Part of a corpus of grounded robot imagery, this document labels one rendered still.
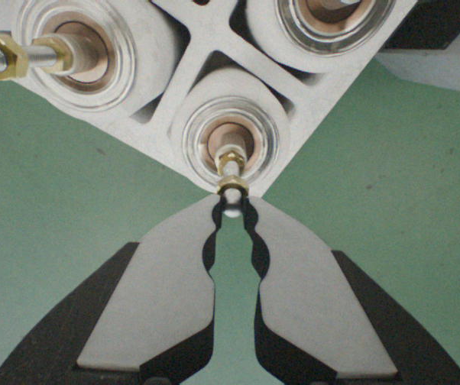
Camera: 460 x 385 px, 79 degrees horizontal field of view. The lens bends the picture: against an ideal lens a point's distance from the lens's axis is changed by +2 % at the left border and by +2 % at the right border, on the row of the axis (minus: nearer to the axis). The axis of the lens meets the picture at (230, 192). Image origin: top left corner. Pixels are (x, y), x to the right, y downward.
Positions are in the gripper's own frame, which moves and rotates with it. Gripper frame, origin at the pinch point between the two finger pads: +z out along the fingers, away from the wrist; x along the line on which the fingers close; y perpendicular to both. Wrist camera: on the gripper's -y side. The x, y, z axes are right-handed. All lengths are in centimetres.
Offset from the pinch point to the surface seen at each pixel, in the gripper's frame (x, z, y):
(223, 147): -0.6, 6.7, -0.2
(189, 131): -3.2, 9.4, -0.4
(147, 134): -8.6, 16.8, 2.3
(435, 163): 37, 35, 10
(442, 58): 19.9, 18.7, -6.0
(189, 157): -3.2, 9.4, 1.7
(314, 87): 7.6, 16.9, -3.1
